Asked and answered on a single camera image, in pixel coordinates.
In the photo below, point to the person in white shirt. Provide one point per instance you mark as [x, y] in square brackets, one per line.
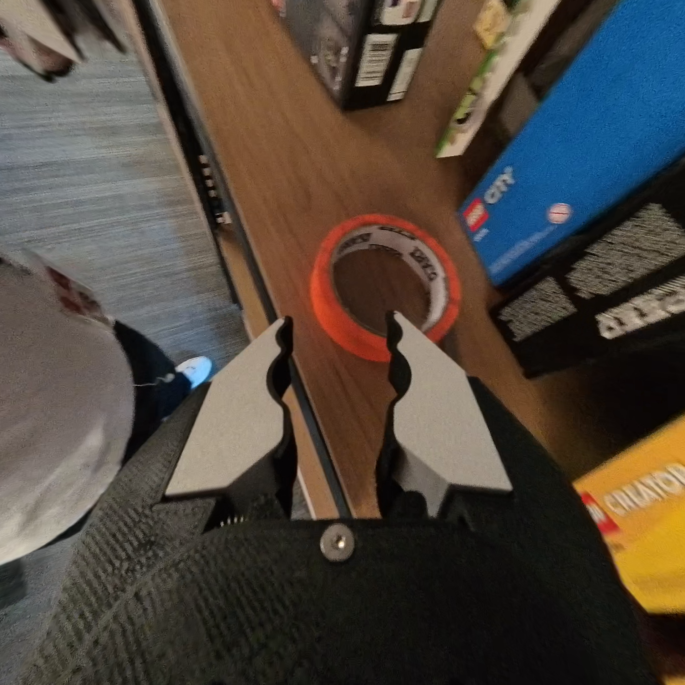
[53, 401]

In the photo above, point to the small black toy box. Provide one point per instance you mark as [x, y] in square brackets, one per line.
[348, 53]

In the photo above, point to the blue toy box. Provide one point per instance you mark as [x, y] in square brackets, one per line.
[588, 134]

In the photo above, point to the person's light blue shoe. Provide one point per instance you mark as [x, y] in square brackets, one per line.
[195, 369]

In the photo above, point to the black perforated rail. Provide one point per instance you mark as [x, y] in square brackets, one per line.
[214, 182]

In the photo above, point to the wooden desk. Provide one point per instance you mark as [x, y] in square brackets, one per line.
[299, 160]

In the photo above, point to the orange tape roll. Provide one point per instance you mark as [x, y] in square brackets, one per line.
[324, 289]

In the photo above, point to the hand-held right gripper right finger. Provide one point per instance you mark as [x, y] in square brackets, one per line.
[449, 428]

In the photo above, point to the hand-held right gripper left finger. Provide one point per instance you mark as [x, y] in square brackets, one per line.
[230, 428]

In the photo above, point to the person's dark trousers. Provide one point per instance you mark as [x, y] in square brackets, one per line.
[155, 385]

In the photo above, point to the large dark toy car box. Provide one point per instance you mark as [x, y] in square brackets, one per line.
[615, 278]

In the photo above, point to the green and yellow toy box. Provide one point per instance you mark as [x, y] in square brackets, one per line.
[481, 96]

